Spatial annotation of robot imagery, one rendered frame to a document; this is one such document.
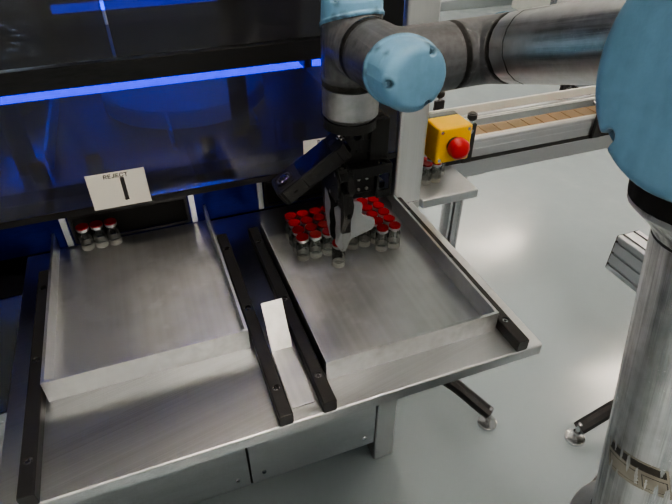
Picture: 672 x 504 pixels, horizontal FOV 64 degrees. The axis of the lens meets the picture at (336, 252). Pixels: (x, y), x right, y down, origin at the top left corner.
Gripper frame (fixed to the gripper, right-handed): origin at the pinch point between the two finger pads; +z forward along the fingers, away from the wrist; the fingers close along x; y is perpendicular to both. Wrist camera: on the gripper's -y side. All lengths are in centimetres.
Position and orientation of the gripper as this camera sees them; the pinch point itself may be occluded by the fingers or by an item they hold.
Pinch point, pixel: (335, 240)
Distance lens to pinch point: 83.1
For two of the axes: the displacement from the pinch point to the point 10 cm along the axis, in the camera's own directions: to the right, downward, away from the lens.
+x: -3.5, -5.6, 7.5
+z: 0.0, 8.0, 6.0
